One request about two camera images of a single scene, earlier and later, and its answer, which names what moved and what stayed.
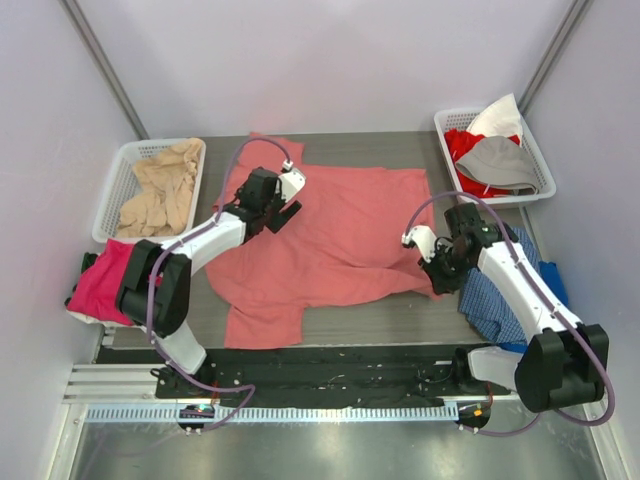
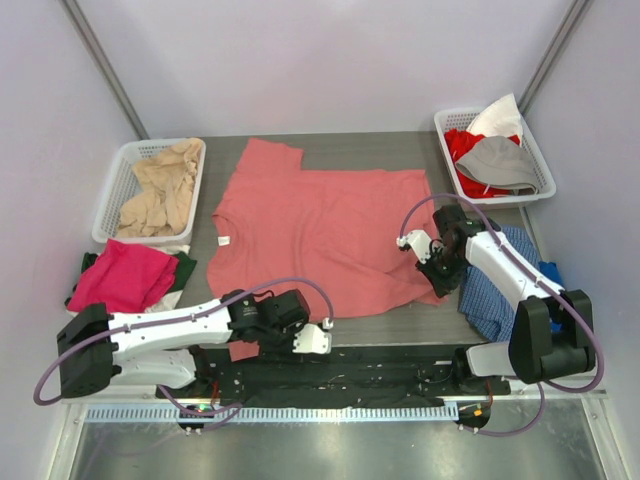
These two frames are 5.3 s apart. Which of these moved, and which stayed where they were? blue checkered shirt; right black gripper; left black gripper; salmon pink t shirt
Moved: left black gripper
Stayed: blue checkered shirt; salmon pink t shirt; right black gripper
